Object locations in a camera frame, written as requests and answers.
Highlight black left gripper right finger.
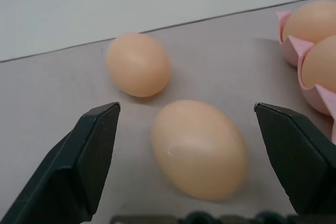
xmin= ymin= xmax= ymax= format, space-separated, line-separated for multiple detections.
xmin=253 ymin=102 xmax=336 ymax=217

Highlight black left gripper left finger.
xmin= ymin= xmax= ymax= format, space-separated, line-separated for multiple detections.
xmin=0 ymin=101 xmax=121 ymax=224

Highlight pink egg carton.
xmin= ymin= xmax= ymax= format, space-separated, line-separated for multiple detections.
xmin=275 ymin=10 xmax=336 ymax=145

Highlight brown egg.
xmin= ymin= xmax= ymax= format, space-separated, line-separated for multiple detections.
xmin=151 ymin=100 xmax=249 ymax=200
xmin=302 ymin=35 xmax=336 ymax=92
xmin=281 ymin=0 xmax=336 ymax=45
xmin=106 ymin=33 xmax=172 ymax=98

